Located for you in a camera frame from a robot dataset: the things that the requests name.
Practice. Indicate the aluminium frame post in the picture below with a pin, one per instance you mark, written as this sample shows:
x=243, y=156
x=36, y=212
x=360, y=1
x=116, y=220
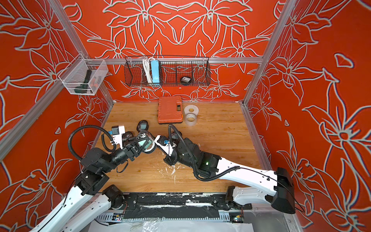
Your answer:
x=83, y=58
x=281, y=22

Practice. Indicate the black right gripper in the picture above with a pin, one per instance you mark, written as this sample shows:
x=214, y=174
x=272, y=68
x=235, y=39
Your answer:
x=169, y=160

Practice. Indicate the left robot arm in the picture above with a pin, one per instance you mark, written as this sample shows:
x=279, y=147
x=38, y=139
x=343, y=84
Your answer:
x=86, y=199

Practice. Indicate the aluminium frame post right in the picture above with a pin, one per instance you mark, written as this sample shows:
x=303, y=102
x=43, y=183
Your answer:
x=281, y=22

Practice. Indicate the aluminium frame post left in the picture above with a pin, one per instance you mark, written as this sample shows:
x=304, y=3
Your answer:
x=83, y=58

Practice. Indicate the blue power strip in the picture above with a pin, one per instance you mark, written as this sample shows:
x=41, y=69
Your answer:
x=155, y=72

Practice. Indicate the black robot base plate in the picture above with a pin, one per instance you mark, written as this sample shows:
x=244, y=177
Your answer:
x=175, y=206

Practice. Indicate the orange plastic tool case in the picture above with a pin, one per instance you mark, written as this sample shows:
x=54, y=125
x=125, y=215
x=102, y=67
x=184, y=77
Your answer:
x=170, y=110

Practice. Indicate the green charger plug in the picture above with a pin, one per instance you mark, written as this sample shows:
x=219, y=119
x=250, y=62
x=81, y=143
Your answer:
x=145, y=144

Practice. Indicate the green screwdriver in box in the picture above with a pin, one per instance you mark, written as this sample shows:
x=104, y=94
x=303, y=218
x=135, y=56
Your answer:
x=83, y=88

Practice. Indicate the aluminium horizontal back rail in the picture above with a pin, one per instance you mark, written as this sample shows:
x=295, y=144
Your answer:
x=213, y=60

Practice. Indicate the black round item in basket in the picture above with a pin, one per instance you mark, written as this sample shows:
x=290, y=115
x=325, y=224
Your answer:
x=185, y=81

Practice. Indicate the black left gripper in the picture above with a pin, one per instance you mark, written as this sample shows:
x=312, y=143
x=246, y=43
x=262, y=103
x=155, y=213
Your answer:
x=131, y=149

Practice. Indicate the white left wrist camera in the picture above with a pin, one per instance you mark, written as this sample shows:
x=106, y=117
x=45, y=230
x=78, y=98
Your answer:
x=117, y=133

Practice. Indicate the clear acrylic wall box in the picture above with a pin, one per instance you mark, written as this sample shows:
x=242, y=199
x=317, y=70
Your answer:
x=96, y=79

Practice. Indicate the clear packing tape roll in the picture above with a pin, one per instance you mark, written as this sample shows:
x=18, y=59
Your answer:
x=190, y=119

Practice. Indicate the white tape roll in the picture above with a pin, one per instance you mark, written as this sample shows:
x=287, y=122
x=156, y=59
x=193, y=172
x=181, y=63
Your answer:
x=191, y=109

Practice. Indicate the black wire wall basket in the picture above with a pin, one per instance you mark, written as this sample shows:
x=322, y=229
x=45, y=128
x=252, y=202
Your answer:
x=139, y=74

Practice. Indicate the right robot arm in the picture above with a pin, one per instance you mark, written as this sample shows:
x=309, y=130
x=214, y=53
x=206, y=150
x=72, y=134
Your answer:
x=260, y=186

